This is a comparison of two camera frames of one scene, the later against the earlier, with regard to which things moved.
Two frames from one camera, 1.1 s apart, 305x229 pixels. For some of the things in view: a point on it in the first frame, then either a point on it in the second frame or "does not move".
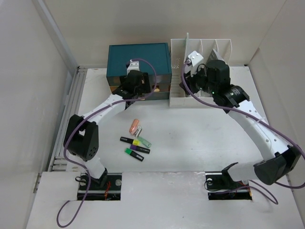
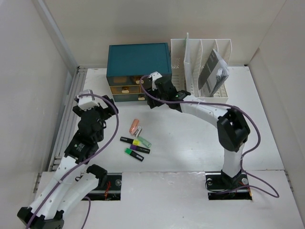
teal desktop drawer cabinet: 154,59 does not move
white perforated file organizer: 179,49 does not move
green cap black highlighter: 130,152 does not move
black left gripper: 145,88 to 107,112
